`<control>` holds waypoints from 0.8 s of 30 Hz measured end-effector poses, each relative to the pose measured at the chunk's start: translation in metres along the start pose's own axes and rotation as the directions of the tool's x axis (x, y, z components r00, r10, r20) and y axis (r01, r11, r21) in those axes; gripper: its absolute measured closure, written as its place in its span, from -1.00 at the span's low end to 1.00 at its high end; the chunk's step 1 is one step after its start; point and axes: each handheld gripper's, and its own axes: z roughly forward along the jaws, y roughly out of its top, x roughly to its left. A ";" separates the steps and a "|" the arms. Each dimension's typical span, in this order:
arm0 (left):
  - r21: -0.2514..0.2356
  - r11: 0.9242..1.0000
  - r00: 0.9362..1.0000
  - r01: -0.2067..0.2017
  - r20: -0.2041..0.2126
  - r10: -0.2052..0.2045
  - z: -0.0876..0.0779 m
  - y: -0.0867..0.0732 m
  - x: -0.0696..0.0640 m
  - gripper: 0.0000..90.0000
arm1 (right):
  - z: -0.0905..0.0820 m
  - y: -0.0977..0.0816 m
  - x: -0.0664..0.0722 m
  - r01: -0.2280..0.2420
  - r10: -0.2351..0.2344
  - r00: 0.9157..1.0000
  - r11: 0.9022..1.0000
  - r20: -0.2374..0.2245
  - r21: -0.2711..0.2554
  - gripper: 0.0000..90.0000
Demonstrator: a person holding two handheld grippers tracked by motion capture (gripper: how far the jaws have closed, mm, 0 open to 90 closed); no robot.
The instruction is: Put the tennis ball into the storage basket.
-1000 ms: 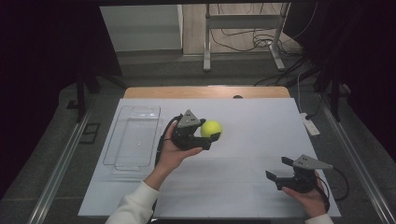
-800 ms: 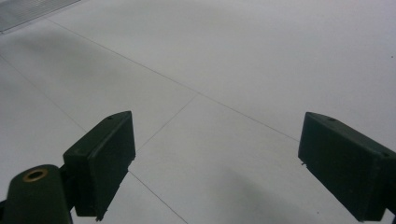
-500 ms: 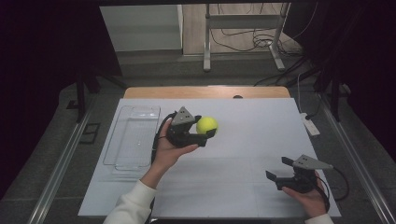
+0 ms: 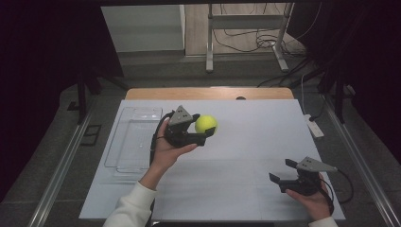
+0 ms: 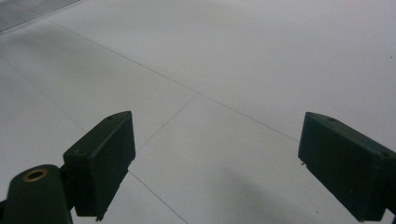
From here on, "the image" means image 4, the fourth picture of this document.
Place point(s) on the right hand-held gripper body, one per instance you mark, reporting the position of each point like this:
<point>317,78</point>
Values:
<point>304,184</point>

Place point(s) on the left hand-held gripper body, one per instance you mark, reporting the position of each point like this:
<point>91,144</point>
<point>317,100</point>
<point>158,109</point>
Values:
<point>181,135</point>

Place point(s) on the yellow tennis ball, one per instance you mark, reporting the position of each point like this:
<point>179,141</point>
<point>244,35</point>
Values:
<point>205,123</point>

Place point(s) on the clear plastic container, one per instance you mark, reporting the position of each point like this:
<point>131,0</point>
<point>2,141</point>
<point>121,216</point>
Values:
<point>132,138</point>

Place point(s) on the person's right hand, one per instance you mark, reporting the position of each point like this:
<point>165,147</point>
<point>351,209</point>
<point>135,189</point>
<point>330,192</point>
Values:
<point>313,205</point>

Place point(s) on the person's left hand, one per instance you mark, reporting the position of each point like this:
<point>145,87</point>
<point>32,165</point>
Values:
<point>165,156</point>

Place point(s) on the wooden table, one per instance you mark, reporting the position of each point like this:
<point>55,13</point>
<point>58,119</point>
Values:
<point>189,93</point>

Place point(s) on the white board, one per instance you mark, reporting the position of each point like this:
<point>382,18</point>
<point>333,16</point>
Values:
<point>252,142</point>

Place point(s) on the white power strip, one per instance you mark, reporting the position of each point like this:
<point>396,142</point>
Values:
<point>314,126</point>

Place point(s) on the black metal stand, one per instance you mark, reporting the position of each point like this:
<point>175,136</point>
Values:
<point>82,94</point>
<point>339,94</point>

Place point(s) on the white cabinet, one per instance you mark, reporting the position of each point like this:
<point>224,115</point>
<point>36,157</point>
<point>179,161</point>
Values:
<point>142,28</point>

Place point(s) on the dark curtain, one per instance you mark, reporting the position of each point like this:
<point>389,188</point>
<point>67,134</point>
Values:
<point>38,78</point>
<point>372,63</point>

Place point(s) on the silver metal rail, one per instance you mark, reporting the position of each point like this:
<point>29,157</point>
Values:
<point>60,176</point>
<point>362,164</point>

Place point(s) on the black rectangular frame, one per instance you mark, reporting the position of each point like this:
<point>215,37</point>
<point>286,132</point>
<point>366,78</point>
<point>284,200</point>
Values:
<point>90,135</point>

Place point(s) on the grey metal desk frame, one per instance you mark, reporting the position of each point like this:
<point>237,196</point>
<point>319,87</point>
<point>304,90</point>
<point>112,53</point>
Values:
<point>246,22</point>

